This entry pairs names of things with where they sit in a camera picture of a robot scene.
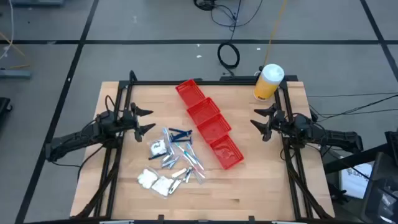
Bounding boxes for black floor clamp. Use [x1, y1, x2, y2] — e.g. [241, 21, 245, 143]
[328, 182, 351, 205]

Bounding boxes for thin black floor cable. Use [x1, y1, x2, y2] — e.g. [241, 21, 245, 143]
[310, 95, 398, 123]

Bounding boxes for teal bagged toothbrush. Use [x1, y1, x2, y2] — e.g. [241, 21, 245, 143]
[174, 142, 198, 163]

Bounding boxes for white floor cable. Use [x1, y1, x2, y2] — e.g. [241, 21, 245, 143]
[0, 0, 16, 62]

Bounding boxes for grey floor plate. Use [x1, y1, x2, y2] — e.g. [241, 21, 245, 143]
[0, 68, 32, 79]
[11, 0, 65, 7]

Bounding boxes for black aluminium table frame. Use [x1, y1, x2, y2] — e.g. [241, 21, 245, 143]
[70, 70, 336, 222]

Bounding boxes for black stand beam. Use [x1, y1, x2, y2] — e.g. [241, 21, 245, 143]
[323, 144, 398, 175]

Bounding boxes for clear bagged metal parts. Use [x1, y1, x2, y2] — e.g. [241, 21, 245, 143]
[182, 154, 206, 185]

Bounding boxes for blue white bagged toothbrush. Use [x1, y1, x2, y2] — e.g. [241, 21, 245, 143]
[161, 126, 175, 156]

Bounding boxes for dark blue disposable razor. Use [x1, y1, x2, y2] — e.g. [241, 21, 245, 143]
[147, 152, 169, 161]

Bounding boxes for orange floor cable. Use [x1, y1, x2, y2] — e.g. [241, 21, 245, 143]
[0, 30, 30, 70]

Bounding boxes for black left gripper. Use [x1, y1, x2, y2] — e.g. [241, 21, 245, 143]
[121, 101, 157, 143]

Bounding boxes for bagged white cotton pads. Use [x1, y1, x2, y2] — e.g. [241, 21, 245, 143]
[150, 175, 175, 197]
[150, 139, 169, 157]
[137, 167, 159, 190]

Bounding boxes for yellow hanging cable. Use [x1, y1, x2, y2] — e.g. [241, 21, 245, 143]
[262, 0, 289, 68]

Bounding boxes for tangled black floor cables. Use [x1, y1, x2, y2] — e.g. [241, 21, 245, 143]
[193, 0, 264, 41]

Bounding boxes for coiled black floor cable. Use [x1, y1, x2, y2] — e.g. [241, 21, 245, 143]
[216, 42, 241, 77]

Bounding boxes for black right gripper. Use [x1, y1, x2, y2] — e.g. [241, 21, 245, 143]
[249, 103, 295, 142]

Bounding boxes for silver metal nail clipper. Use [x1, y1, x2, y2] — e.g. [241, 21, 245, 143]
[160, 152, 174, 165]
[167, 179, 183, 195]
[171, 167, 188, 179]
[183, 167, 194, 184]
[161, 156, 181, 170]

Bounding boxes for black plastic bin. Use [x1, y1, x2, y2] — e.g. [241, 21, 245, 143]
[360, 151, 398, 224]

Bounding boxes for yellow white-lidded wipes canister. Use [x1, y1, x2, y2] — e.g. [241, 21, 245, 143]
[252, 63, 285, 103]

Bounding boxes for white printed box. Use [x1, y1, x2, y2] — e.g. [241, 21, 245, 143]
[340, 162, 373, 200]

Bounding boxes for black floor equipment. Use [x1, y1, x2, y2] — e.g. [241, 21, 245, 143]
[0, 96, 13, 125]

